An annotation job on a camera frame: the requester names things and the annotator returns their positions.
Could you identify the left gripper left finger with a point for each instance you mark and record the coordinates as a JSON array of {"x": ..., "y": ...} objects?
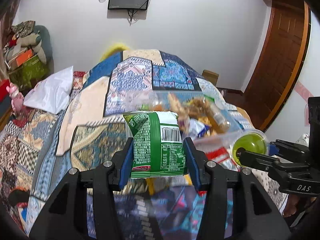
[{"x": 64, "y": 216}]

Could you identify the red snack packet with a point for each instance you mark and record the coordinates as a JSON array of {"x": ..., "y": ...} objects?
[{"x": 220, "y": 156}]

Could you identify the orange shoe box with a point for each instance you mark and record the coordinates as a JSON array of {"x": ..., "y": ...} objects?
[{"x": 20, "y": 59}]

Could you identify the wooden door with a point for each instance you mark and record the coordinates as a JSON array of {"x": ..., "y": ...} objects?
[{"x": 280, "y": 61}]

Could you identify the yellow fluffy pillow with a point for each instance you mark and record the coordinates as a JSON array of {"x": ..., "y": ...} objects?
[{"x": 115, "y": 48}]

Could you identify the clear plastic storage bin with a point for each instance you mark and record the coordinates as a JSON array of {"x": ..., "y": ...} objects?
[{"x": 202, "y": 115}]

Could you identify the red gift box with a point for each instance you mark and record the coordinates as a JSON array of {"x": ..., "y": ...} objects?
[{"x": 3, "y": 89}]

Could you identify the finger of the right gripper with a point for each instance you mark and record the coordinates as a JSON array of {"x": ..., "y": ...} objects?
[
  {"x": 290, "y": 151},
  {"x": 257, "y": 161}
]

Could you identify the cardboard box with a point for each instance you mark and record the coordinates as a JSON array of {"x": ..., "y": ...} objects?
[{"x": 210, "y": 76}]

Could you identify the right hand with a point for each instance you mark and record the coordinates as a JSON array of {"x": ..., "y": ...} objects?
[{"x": 291, "y": 205}]

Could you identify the pink plush toy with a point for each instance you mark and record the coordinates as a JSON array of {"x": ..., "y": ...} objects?
[{"x": 16, "y": 96}]

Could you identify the puffed corn snack bag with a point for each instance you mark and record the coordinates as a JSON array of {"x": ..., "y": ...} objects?
[{"x": 176, "y": 106}]

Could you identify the green noodle snack bag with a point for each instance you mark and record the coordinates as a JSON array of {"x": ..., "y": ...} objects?
[{"x": 157, "y": 144}]

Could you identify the patchwork quilt bed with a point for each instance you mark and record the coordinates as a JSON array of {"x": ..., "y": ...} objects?
[{"x": 37, "y": 152}]

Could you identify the orange fried snack bag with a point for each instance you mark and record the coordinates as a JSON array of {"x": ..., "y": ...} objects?
[{"x": 153, "y": 105}]

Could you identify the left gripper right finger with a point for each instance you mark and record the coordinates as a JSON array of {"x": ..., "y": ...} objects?
[{"x": 255, "y": 215}]

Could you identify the long brown biscuit sleeve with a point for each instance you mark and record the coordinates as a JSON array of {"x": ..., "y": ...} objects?
[{"x": 219, "y": 123}]

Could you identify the green patterned box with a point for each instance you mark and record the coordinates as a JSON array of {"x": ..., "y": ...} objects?
[{"x": 29, "y": 73}]

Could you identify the clothes pile on chair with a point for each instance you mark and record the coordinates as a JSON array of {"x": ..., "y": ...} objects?
[{"x": 28, "y": 36}]

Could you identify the blue white snack packet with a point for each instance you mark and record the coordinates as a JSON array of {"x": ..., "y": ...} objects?
[{"x": 197, "y": 129}]

